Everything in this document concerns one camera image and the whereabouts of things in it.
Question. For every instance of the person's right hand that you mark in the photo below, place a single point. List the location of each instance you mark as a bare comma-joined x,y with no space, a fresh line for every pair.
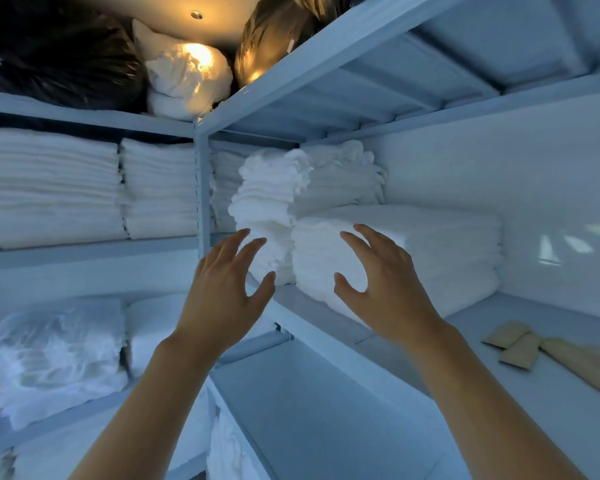
392,299

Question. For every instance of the person's left hand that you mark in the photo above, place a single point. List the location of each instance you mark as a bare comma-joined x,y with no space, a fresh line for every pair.
215,304

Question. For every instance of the person's left thumb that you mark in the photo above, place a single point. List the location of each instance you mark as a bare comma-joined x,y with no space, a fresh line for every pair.
262,294

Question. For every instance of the person's right middle finger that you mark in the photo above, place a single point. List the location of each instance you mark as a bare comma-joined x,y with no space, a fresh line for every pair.
380,240

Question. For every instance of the person's right thumb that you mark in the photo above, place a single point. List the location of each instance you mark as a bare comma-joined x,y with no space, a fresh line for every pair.
347,292

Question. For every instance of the person's left middle finger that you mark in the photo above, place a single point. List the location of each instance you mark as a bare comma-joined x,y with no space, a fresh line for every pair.
231,247

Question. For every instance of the person's right forearm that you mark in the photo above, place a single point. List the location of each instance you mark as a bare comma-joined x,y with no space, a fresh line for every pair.
485,414

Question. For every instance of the person's left forearm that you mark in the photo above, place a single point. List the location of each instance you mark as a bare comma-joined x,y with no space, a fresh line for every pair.
145,419

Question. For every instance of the stack of large white bedding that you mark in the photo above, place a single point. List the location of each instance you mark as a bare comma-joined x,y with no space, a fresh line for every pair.
440,249

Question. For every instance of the stack of fluffy white towels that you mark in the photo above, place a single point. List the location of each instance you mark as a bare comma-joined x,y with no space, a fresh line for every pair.
267,194

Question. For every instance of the stack of crumpled white towels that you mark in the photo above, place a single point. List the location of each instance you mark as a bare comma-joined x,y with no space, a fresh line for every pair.
345,174

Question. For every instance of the narrow stack of folded white sheets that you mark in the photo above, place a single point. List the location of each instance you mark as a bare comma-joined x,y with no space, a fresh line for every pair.
160,189

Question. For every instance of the small plastic-wrapped white linen bundle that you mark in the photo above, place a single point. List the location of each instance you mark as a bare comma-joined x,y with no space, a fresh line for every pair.
150,329

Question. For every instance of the blue metal corner shelving unit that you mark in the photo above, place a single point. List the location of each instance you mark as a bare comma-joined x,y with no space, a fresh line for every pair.
330,409

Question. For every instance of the small beige pouch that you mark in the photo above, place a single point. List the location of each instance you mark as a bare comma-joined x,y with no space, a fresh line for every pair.
506,334
521,352

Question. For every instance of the hanging white linen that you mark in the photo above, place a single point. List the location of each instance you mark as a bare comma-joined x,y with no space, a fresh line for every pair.
227,454

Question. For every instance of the white bag of linen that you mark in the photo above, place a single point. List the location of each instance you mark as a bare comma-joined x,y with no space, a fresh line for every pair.
185,74

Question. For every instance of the wide stack of folded white sheets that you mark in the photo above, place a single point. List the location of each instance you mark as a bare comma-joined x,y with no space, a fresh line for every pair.
50,189

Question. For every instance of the large plastic-wrapped white linen bundle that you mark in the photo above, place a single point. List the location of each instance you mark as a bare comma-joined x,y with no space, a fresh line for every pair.
55,354

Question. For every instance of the shiny dark plastic bag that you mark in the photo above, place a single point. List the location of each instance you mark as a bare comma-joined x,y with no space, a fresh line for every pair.
275,34

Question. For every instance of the round ceiling spotlight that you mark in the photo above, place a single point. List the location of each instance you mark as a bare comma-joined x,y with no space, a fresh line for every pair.
196,14

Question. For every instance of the long beige fabric bag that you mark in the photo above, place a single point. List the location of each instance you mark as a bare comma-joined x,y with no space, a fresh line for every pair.
585,364

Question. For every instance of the black plastic bag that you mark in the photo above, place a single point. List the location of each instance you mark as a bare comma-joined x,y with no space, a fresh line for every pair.
60,49

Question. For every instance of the stack of white linen behind post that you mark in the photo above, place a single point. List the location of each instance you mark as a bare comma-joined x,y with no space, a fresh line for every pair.
225,189

